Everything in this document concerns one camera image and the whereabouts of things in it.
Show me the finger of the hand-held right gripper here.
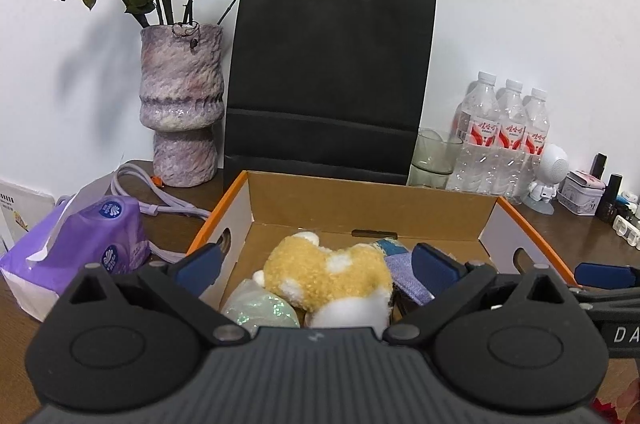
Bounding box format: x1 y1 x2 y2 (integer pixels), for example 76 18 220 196
567 262 640 305

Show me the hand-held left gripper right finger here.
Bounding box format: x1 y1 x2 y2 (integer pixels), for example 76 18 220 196
384 242 572 348

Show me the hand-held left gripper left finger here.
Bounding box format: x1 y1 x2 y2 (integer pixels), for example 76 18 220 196
67 243 251 347

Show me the purple fabric pouch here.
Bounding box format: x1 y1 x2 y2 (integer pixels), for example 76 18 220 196
385 251 434 305

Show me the blue snack packet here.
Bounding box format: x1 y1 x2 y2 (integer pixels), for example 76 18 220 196
375 239 414 257

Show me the iridescent plastic bag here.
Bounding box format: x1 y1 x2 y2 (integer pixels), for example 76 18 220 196
221 280 302 331

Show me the red cardboard box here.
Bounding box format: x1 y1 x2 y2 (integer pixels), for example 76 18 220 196
186 170 577 336

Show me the yellow and white plush toy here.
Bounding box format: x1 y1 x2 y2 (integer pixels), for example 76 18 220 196
252 231 394 333

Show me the white power strip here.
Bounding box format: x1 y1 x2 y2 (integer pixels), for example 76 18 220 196
614 213 640 251

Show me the small tin box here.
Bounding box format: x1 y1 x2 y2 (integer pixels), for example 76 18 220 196
556 170 604 217

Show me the clear glass cup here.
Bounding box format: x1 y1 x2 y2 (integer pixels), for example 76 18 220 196
407 129 465 191

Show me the purple tissue pack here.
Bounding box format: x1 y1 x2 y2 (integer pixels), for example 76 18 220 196
0 184 153 323

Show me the white robot figure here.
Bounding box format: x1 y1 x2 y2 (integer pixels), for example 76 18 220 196
522 145 569 215

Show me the clear water bottle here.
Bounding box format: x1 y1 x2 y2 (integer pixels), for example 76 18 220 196
446 71 502 195
492 78 527 197
520 88 550 195

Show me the purple textured vase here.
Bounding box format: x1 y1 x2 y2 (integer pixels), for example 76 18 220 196
139 23 224 188

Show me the white desk calendar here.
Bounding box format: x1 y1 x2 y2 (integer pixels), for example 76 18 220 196
0 178 55 255

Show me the black paper bag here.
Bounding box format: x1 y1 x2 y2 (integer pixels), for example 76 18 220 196
222 0 440 187

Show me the purple cable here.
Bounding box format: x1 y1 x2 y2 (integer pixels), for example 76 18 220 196
114 164 212 263

